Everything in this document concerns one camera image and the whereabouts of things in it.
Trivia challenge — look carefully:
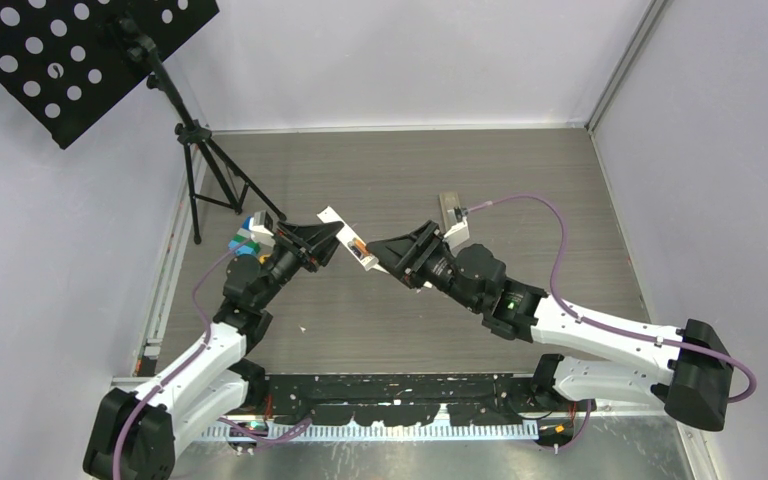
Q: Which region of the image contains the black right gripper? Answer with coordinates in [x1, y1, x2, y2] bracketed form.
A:
[366, 220, 483, 313]

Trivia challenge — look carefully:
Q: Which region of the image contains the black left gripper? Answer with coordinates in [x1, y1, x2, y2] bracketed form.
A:
[255, 222, 346, 309]

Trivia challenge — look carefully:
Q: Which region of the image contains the white slim remote control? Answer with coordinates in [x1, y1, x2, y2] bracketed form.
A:
[317, 206, 386, 273]

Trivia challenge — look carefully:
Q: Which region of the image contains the orange battery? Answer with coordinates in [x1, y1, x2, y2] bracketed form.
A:
[348, 238, 369, 258]

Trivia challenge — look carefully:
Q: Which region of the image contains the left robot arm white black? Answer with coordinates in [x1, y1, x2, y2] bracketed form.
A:
[82, 221, 344, 479]

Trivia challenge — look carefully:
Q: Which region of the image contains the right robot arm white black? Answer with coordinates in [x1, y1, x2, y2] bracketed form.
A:
[366, 221, 734, 432]

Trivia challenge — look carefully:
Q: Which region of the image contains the grey toy brick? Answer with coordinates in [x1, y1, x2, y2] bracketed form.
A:
[233, 228, 251, 242]

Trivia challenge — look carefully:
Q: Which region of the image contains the green blue toy brick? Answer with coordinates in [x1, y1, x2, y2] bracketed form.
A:
[228, 239, 261, 257]

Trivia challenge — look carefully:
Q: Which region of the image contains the black perforated music stand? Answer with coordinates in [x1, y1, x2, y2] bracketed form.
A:
[0, 1, 286, 220]

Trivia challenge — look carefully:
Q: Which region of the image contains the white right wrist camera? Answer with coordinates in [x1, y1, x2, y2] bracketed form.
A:
[443, 207, 470, 249]

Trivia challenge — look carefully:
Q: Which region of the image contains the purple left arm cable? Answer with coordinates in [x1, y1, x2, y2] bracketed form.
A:
[110, 239, 253, 480]

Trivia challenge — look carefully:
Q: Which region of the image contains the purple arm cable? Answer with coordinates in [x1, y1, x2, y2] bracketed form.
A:
[466, 193, 759, 404]
[110, 239, 253, 480]

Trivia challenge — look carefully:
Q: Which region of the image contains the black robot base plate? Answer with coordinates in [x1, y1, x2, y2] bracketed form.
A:
[231, 373, 588, 427]

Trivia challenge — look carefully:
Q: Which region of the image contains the aluminium rail frame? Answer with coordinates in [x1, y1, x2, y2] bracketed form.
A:
[97, 370, 705, 444]

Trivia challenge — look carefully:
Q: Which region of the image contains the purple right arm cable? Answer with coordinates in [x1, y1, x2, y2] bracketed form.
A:
[466, 193, 759, 404]

